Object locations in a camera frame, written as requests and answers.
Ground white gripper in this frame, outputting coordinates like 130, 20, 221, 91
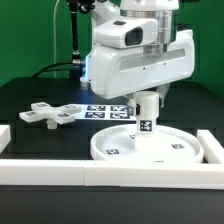
89, 17, 195, 115

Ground white round table top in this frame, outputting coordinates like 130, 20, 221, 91
90, 124, 204, 164

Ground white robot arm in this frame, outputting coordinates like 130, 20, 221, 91
85, 0, 195, 115

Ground white marker sheet with tags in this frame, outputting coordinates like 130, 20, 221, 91
75, 104, 135, 121

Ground white cross-shaped table base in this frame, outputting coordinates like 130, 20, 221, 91
19, 102, 82, 130

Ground white U-shaped boundary frame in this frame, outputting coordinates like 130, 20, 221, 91
0, 124, 224, 190

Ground black cable on table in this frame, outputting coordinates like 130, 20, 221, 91
31, 60, 86, 78

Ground white hanging cable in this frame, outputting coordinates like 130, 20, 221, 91
53, 0, 62, 79

